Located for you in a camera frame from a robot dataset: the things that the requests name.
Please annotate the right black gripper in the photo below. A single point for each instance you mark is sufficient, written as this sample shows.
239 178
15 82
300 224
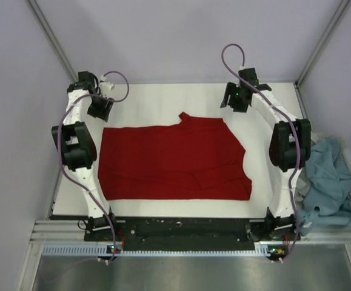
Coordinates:
230 90

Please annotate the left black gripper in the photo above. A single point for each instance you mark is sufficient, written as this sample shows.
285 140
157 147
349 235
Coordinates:
102 113

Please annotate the red t shirt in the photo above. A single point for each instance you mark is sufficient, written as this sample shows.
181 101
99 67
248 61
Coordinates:
197 158

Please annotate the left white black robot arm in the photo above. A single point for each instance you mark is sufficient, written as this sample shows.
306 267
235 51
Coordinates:
77 150

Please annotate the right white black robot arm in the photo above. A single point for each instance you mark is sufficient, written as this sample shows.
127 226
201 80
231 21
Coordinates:
288 151

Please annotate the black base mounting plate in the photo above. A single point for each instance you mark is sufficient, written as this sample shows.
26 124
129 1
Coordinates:
196 234

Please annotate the light blue t shirt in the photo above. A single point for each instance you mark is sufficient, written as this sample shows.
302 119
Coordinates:
308 222

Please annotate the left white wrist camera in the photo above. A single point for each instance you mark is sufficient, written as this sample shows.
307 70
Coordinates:
105 87

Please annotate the left aluminium frame post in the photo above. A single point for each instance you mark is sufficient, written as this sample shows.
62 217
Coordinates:
52 40

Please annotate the aluminium frame post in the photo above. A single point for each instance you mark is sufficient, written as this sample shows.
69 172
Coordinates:
52 40
323 41

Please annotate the right aluminium frame post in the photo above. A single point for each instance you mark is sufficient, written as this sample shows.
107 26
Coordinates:
323 41

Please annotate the light blue cable duct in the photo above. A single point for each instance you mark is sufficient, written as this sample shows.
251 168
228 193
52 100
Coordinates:
107 251

